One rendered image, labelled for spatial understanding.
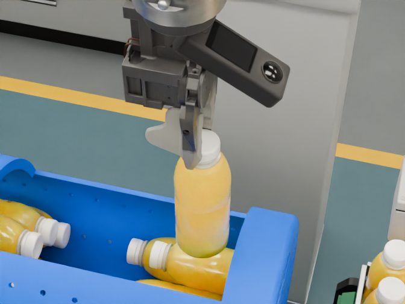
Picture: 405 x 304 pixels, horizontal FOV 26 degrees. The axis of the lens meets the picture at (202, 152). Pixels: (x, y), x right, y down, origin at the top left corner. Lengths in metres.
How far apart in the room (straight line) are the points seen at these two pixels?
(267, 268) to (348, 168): 1.78
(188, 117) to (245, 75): 0.07
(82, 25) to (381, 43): 1.09
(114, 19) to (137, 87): 2.18
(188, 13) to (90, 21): 2.32
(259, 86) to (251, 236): 0.31
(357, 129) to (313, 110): 1.07
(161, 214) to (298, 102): 0.67
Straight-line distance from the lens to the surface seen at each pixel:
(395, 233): 1.41
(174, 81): 0.86
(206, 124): 0.97
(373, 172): 2.86
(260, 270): 1.09
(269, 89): 0.86
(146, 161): 2.84
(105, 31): 3.11
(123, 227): 1.37
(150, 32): 0.85
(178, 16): 0.79
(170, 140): 0.93
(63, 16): 3.14
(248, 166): 2.10
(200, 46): 0.84
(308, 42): 1.80
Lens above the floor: 2.13
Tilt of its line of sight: 48 degrees down
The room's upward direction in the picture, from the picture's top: straight up
